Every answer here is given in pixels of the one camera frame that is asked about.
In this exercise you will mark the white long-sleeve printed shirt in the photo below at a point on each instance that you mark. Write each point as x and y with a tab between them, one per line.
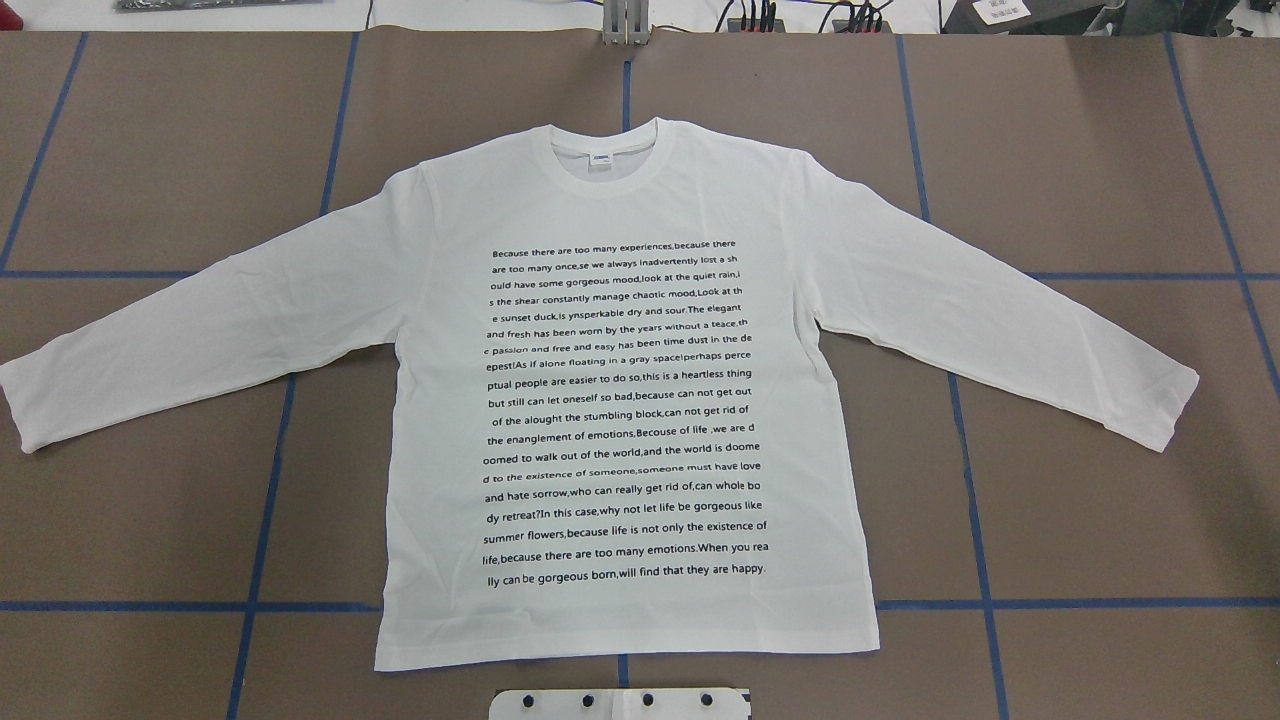
614	429

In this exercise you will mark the upper orange black adapter box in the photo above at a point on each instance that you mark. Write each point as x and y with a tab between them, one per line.
750	17

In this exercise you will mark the orange black adapter box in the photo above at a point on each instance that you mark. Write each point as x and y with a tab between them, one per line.
862	18
750	17

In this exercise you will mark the lower orange black adapter box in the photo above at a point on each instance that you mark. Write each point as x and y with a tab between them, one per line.
862	18

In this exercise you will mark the silver foil tray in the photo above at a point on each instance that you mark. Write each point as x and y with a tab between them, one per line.
135	6

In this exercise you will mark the aluminium frame post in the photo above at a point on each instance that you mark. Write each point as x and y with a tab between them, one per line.
626	22

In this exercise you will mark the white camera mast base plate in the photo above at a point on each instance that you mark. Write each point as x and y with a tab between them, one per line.
623	703

